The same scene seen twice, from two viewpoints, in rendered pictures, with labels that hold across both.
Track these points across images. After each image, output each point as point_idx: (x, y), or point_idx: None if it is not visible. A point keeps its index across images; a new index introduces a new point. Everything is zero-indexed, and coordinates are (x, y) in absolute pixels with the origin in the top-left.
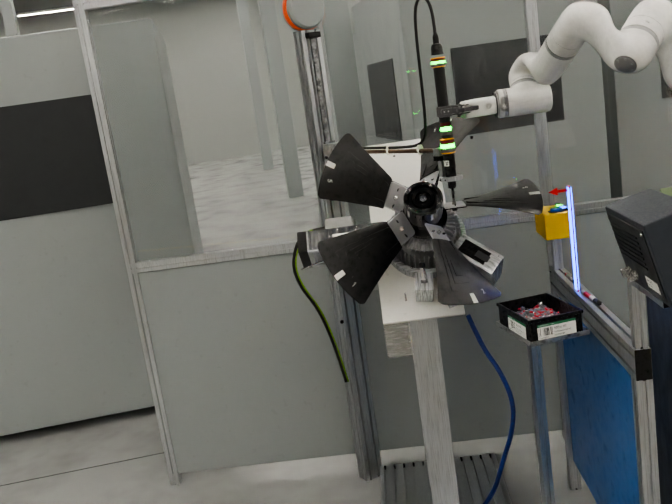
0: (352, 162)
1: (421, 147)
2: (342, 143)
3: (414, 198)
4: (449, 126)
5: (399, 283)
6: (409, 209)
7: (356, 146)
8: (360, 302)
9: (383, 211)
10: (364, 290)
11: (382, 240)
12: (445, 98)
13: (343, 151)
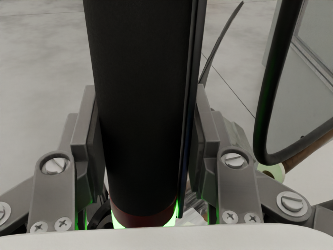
0: (204, 65)
1: (275, 173)
2: (229, 18)
3: (106, 221)
4: (117, 222)
5: None
6: (90, 221)
7: (218, 40)
8: (86, 216)
9: (296, 190)
10: (90, 214)
11: (102, 202)
12: (94, 66)
13: (220, 35)
